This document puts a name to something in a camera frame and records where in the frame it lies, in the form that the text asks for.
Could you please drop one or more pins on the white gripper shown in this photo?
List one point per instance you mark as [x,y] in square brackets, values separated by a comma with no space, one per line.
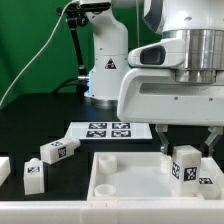
[153,96]

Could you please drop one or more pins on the white square tabletop panel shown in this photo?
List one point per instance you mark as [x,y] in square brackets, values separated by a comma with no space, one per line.
[131,176]

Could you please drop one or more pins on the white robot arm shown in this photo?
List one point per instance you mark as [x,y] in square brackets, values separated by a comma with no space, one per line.
[178,80]

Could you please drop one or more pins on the white marker base sheet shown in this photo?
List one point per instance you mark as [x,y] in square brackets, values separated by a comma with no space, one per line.
[109,130]

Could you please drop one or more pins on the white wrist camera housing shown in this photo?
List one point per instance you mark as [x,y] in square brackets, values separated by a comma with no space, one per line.
[168,53]

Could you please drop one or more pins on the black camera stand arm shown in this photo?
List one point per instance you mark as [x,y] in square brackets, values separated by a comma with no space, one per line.
[76,17]

